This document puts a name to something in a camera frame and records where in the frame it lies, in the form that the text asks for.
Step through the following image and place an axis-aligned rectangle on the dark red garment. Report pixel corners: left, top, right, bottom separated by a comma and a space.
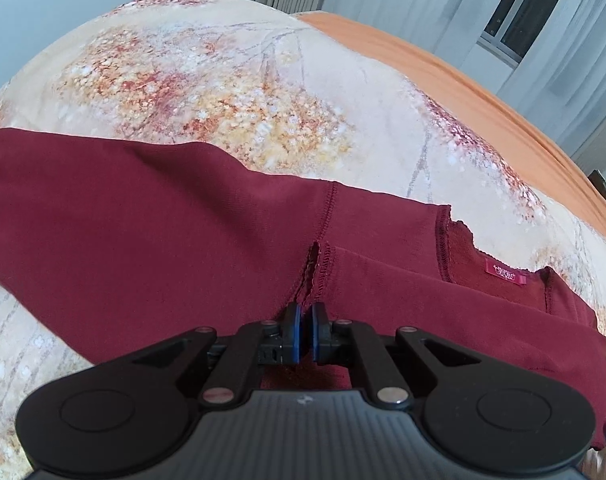
0, 129, 606, 446

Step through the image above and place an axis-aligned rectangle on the orange bed sheet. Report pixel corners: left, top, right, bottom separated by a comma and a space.
297, 11, 606, 237

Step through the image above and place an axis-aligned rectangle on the white sheer curtain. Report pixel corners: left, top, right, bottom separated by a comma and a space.
322, 0, 606, 155

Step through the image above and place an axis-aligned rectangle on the floral cream quilt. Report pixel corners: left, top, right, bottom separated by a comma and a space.
0, 0, 606, 479

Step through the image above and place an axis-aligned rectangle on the window with dark frame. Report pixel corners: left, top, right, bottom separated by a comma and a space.
480, 0, 559, 66

